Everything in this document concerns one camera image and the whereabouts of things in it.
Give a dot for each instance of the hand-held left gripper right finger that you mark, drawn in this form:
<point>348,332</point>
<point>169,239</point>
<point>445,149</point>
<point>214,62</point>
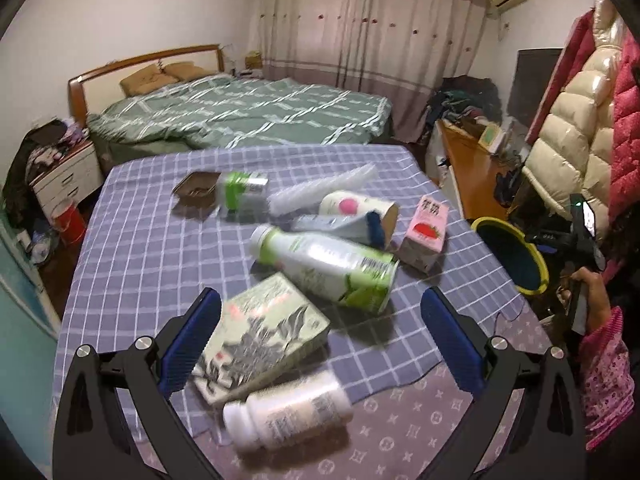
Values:
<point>452,340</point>

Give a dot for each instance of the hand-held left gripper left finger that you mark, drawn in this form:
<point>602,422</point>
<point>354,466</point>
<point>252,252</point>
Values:
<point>192,340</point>

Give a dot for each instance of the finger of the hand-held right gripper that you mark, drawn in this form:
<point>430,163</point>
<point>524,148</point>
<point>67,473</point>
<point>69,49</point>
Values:
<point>550,247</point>

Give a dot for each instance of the yellow-rimmed trash bin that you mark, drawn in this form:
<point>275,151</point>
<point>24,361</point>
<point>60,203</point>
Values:
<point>520,260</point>

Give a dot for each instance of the green patterned cardboard box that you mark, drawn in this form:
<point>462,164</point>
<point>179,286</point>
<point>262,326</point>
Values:
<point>260,330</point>

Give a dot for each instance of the pink milk carton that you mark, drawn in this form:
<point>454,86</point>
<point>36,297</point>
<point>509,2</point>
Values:
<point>425,230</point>

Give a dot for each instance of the white pill bottle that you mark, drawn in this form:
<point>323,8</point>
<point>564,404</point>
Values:
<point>285,410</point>

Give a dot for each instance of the brown foil tray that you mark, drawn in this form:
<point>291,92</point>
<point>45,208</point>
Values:
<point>195,190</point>

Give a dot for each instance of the white bottle with green label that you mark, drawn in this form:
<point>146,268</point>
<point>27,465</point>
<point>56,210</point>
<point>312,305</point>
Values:
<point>320,260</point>

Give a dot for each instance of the clear jar with green label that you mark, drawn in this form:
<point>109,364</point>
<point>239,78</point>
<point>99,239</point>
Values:
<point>235,190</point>

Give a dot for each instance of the crushed bottle with blue cap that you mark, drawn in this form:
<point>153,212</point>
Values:
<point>330,225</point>

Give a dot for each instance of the paper cup with pink dot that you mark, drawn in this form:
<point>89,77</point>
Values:
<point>350,205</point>

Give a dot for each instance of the clear ribbed plastic cup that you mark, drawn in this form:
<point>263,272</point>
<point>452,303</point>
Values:
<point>305,192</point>

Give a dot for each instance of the person's right forearm pink sleeve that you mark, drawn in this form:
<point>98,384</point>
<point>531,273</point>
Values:
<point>607,380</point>

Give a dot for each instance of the person's right hand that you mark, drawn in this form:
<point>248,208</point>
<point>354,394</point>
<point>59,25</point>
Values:
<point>599,300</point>

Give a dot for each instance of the cream puffer jacket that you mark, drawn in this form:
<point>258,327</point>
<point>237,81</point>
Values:
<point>575,130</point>

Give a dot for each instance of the pink quilted jacket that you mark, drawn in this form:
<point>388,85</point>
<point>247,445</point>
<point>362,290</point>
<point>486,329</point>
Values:
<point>627,135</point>

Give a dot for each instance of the wooden desk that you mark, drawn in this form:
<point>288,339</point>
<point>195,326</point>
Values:
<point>475,175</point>

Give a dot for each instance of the grey patterned cloth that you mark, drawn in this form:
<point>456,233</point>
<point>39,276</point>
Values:
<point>400,435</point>

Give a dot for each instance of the black television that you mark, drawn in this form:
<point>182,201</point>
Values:
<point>532,85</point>

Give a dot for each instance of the pile of dark clothes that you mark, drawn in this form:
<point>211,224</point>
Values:
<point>465,100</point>

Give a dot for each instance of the red bucket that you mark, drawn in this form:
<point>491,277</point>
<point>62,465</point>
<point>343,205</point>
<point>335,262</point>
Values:
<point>70,222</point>

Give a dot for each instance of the red coat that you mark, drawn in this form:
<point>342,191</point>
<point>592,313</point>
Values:
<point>575,50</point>

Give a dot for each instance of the plastic bags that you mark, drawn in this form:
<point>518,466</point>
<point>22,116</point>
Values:
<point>40,247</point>

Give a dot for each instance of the white nightstand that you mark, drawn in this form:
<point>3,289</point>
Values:
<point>70,177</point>

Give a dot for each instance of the green striped quilt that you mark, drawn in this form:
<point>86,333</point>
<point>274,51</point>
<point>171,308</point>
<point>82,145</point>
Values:
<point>240,110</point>

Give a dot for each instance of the dark jacket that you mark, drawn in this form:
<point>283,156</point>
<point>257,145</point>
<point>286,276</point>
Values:
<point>20,180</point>

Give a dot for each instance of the pile of colourful clothes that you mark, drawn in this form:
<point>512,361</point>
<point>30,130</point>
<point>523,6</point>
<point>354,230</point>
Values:
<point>60,145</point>

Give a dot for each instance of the large brown pillow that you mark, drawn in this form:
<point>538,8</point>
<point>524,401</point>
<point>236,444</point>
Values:
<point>145,80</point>

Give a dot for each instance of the small brown pillow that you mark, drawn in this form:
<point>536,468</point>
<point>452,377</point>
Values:
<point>185,70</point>

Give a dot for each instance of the wooden bed with headboard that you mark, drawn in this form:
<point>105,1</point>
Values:
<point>100,82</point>

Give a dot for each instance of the small beige box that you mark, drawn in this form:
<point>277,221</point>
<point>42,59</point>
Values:
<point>253,59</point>

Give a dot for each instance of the pink beige curtain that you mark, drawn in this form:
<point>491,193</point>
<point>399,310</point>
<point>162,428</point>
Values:
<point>360,25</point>

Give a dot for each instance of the green picture frame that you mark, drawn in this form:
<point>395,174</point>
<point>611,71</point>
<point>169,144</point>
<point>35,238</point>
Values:
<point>491,137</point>

